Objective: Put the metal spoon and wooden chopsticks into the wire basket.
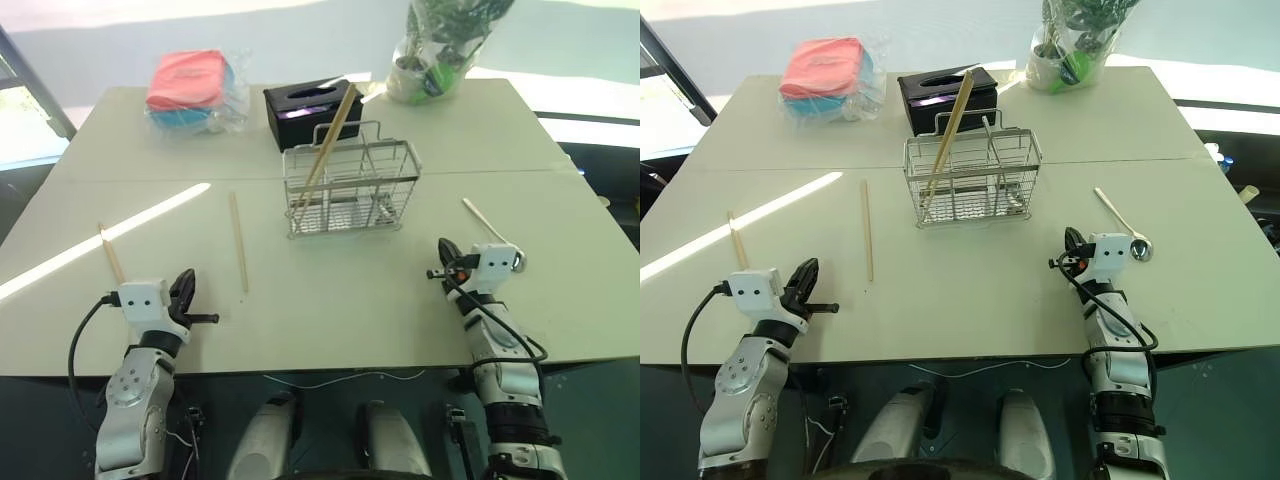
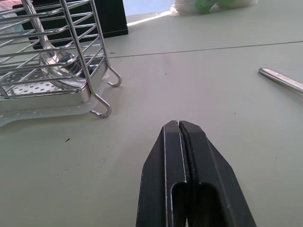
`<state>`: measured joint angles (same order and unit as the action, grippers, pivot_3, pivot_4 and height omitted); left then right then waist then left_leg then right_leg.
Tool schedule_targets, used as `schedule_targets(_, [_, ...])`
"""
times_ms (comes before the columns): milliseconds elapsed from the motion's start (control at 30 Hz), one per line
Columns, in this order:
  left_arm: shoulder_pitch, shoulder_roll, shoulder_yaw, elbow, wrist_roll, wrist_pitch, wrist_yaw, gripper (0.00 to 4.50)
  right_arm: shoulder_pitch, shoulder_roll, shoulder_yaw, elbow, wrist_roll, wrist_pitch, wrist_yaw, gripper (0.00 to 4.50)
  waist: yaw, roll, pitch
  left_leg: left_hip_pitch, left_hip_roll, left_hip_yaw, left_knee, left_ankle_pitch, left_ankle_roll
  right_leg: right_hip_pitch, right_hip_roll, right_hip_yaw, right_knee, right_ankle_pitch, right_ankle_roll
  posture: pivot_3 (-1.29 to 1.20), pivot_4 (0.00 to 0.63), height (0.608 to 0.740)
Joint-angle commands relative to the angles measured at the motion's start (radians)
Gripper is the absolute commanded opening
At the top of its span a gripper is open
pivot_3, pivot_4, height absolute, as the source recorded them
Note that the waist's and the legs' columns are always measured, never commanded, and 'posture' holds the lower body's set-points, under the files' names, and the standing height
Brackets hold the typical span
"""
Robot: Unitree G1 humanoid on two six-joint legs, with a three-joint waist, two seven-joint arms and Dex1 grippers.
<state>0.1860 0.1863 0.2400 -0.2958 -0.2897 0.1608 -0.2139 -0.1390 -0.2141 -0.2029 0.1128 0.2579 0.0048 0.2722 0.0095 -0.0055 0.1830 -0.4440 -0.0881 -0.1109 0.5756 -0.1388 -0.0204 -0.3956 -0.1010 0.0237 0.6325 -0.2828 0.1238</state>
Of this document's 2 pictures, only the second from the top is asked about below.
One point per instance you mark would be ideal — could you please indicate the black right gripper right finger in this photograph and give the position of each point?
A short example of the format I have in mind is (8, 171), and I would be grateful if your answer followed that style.
(213, 179)

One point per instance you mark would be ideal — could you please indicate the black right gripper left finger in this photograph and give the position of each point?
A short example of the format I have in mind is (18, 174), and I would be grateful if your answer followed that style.
(156, 177)

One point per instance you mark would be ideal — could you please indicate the white plastic drip tray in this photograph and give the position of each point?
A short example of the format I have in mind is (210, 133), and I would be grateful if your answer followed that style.
(47, 113)

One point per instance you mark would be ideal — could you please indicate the stainless steel spoon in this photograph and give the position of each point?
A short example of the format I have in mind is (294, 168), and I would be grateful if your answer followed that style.
(55, 60)

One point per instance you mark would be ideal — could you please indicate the clear plastic bag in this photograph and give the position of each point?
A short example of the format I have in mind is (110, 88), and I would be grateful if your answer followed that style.
(213, 7)

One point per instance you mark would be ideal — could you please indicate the green object in bag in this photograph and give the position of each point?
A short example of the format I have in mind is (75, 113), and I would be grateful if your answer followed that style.
(204, 5)

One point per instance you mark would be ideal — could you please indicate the black box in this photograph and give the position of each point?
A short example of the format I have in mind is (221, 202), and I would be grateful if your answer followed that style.
(78, 19)

